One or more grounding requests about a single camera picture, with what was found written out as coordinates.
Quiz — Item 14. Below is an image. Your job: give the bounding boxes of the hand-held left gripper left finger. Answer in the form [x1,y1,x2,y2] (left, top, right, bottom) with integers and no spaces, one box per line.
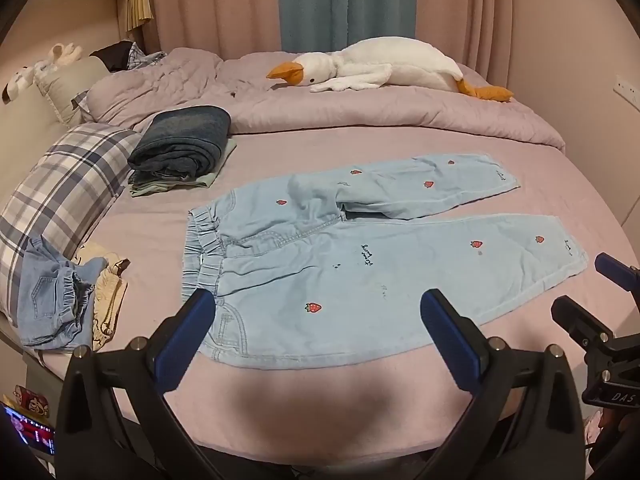
[54,287,236,480]

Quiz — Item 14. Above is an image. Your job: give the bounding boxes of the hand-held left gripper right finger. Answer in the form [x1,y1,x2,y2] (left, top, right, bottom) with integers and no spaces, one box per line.
[420,287,587,480]

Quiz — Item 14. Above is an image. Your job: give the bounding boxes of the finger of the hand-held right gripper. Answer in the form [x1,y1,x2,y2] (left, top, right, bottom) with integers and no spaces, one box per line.
[551,295,616,357]
[595,252,640,307]

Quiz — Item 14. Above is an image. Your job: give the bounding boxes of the light blue strawberry pants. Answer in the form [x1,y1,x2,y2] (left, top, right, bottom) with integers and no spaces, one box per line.
[182,152,590,371]

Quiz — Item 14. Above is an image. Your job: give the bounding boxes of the cream ruffled cloth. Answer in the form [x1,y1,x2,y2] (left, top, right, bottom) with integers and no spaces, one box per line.
[75,242,131,352]

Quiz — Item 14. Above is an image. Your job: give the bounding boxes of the light blue denim shorts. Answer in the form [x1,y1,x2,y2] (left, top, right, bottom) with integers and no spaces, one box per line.
[17,235,108,351]

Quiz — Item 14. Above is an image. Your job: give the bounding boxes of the folded pale green cloth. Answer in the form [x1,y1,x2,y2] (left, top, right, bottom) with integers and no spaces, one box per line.
[129,139,238,197]

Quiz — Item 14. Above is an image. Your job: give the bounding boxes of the red cartoon box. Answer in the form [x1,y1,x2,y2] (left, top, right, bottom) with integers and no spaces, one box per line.
[12,385,51,418]

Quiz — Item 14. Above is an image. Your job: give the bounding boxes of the lit screen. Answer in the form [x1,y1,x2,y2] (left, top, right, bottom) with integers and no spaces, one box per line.
[2,402,56,456]

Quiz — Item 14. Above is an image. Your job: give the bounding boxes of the blue plaid pillow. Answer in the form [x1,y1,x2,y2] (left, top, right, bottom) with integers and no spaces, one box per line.
[0,122,143,328]

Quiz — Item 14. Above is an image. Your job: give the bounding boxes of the folded dark blue jeans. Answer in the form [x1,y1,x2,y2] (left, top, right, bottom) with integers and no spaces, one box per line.
[127,105,232,180]

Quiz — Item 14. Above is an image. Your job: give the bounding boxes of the lilac quilt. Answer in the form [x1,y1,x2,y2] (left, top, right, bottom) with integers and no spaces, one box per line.
[80,47,567,154]

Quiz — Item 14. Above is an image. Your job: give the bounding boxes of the beige headboard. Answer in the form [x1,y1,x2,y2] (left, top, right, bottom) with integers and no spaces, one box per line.
[0,60,66,201]

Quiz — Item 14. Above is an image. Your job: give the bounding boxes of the grey-green pillow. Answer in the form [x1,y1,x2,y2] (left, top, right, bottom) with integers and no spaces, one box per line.
[35,56,111,126]

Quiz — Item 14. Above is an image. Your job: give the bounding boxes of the blue checked shirt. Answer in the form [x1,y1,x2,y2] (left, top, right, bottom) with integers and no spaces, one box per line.
[127,42,168,71]

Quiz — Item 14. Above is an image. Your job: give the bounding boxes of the white goose plush toy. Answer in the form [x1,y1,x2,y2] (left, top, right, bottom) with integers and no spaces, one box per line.
[266,36,515,104]

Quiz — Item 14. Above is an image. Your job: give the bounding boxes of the dark garment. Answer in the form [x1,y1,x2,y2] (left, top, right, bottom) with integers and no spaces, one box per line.
[90,41,136,73]

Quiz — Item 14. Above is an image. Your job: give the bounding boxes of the pink curtain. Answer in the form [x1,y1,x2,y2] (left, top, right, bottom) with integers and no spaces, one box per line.
[414,0,516,81]
[137,0,282,58]

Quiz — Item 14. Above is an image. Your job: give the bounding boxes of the white and brown plush toy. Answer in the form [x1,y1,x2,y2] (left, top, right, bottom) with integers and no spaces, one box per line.
[1,65,37,104]

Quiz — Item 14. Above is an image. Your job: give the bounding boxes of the small white plush toy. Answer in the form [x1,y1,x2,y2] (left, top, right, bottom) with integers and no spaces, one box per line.
[34,42,84,73]

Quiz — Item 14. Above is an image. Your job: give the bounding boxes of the yellow pleated cloth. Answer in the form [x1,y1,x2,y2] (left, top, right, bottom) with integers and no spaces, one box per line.
[122,0,153,32]

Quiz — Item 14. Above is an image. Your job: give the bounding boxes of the teal curtain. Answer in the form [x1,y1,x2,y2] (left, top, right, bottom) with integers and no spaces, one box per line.
[276,0,418,54]

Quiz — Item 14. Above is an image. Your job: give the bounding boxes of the white wall socket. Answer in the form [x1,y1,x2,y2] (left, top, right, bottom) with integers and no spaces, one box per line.
[612,75,637,104]

